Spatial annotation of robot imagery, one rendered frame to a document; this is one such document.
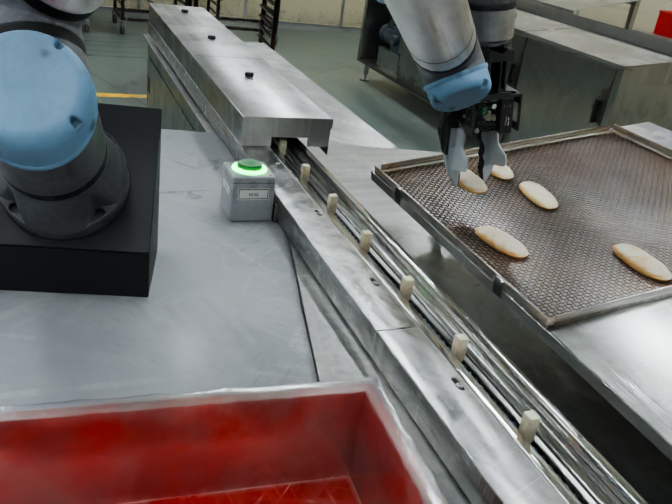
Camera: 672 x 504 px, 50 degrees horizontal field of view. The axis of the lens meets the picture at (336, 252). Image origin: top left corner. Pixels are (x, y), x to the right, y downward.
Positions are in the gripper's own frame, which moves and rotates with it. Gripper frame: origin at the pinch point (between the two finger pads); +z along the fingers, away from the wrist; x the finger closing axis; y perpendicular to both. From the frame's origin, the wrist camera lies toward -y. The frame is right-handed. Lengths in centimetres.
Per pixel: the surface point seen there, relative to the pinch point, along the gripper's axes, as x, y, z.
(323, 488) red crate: -35, 45, 7
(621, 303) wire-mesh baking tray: 5.9, 30.1, 5.5
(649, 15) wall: 324, -364, 70
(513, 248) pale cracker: 0.2, 14.3, 5.3
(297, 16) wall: 144, -706, 118
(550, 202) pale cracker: 12.7, 3.1, 5.4
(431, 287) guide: -12.4, 16.1, 7.8
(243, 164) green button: -30.8, -16.0, 0.3
